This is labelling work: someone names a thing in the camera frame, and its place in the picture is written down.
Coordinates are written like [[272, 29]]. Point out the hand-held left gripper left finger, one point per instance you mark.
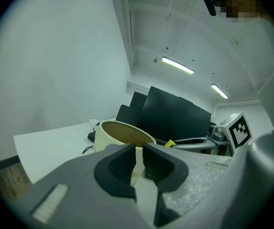
[[84, 187]]

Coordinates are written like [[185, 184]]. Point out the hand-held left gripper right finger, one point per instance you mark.
[[187, 175]]

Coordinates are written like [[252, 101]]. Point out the yellow cube block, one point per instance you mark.
[[170, 143]]

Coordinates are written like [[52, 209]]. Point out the beige round bucket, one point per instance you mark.
[[103, 139]]

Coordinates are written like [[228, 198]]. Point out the black power adapter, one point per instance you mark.
[[91, 136]]

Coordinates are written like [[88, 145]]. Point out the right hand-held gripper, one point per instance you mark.
[[239, 132]]

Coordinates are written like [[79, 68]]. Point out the large black monitor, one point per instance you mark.
[[170, 113]]

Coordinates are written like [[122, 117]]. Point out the dark grey desktop computer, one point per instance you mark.
[[127, 113]]

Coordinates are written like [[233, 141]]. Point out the black head-worn camera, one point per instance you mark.
[[209, 2]]

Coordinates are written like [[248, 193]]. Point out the long ceiling light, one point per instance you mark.
[[177, 65], [219, 91]]

